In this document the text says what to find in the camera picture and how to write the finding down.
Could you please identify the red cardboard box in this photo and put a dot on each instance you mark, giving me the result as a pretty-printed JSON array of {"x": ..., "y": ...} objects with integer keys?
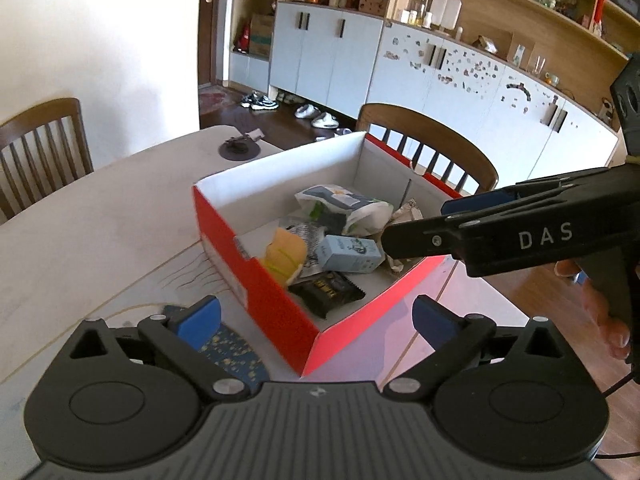
[{"x": 260, "y": 305}]

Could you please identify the light blue carton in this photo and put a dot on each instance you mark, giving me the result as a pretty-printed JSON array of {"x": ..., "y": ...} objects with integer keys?
[{"x": 350, "y": 255}]

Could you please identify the white slipper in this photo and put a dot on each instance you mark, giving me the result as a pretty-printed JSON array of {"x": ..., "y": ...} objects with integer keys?
[
  {"x": 324, "y": 137},
  {"x": 307, "y": 111},
  {"x": 325, "y": 121}
]

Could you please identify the person's right hand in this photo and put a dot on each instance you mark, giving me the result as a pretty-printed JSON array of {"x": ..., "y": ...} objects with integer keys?
[{"x": 607, "y": 325}]

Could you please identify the white tissue pack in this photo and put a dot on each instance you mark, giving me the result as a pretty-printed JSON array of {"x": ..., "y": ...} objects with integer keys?
[{"x": 345, "y": 200}]

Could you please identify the brown cardboard box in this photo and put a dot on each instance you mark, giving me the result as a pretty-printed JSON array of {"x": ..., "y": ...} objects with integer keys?
[{"x": 261, "y": 35}]

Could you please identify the black snack packet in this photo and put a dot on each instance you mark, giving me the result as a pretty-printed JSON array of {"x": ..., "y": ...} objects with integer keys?
[{"x": 325, "y": 292}]

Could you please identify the tall glass jar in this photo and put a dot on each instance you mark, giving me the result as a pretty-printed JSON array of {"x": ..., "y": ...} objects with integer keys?
[{"x": 421, "y": 0}]

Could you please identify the white wall cabinet unit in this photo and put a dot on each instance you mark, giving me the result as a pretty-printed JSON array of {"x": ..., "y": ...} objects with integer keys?
[{"x": 325, "y": 60}]

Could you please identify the brown wrapper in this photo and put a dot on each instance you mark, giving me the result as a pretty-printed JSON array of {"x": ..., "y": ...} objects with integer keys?
[{"x": 402, "y": 212}]

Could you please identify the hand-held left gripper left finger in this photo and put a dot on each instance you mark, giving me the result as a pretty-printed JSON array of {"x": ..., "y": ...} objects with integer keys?
[{"x": 200, "y": 320}]

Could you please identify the clear printed wrapper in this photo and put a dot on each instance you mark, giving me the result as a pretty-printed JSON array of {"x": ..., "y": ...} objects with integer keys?
[{"x": 310, "y": 240}]

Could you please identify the blue speckled placemat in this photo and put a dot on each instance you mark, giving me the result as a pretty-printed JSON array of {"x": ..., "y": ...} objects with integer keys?
[{"x": 235, "y": 355}]

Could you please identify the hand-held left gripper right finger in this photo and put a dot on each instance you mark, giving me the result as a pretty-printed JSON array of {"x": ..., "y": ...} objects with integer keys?
[{"x": 435, "y": 322}]

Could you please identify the clear drinking glass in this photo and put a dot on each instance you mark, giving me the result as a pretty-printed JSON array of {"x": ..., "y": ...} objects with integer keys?
[{"x": 536, "y": 66}]

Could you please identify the dark wooden door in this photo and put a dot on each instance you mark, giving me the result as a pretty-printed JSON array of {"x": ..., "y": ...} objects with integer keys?
[{"x": 207, "y": 35}]

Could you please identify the red bag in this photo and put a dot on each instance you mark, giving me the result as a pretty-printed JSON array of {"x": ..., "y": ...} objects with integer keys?
[{"x": 242, "y": 40}]

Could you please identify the black white sneaker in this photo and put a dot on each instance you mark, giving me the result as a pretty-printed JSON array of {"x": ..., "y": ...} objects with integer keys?
[
  {"x": 266, "y": 103},
  {"x": 251, "y": 100}
]

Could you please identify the yellow bread toy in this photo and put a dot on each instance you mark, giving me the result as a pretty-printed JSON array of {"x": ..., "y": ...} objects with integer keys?
[{"x": 285, "y": 255}]

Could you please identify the black phone stand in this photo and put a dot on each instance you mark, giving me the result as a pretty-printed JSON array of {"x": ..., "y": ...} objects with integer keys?
[{"x": 240, "y": 149}]

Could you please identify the white canister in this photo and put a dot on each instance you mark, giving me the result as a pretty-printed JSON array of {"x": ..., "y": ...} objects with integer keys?
[{"x": 445, "y": 10}]

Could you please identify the red patterned rug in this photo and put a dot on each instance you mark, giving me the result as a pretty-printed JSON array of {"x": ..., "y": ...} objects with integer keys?
[{"x": 212, "y": 99}]

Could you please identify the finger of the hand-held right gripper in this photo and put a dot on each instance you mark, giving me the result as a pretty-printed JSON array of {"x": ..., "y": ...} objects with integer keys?
[
  {"x": 475, "y": 202},
  {"x": 415, "y": 240}
]

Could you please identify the white marble desktop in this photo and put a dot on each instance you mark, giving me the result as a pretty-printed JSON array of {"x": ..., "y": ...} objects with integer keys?
[{"x": 100, "y": 240}]

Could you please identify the wooden slat-back chair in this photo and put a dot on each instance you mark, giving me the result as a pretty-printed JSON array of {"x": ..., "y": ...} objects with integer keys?
[
  {"x": 50, "y": 110},
  {"x": 425, "y": 120}
]

